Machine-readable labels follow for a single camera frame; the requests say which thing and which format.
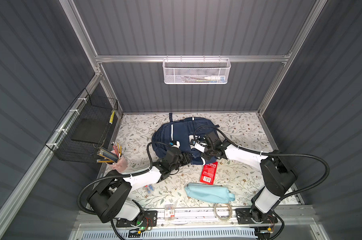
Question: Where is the red calculator package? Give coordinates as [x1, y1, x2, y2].
[200, 162, 218, 185]

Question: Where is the navy blue student backpack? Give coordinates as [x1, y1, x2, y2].
[152, 117, 219, 165]

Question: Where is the light teal pencil case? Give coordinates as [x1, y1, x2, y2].
[185, 183, 236, 204]

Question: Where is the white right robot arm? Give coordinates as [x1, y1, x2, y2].
[198, 132, 297, 215]

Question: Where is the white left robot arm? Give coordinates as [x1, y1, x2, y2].
[86, 149, 191, 225]

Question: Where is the small clear eraser box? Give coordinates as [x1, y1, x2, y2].
[164, 204, 175, 221]

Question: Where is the pink pencil cup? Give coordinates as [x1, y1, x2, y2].
[107, 155, 128, 173]

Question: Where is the clear tape roll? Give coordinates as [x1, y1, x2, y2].
[213, 203, 233, 222]

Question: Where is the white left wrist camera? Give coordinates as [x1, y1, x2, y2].
[169, 140, 181, 149]

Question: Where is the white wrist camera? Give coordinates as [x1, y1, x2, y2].
[190, 139, 206, 153]
[169, 140, 181, 149]

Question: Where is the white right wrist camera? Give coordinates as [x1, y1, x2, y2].
[190, 139, 206, 153]

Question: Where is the white wire mesh basket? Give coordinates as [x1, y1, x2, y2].
[162, 57, 231, 85]

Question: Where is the black wire mesh basket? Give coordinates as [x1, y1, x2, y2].
[45, 91, 119, 164]

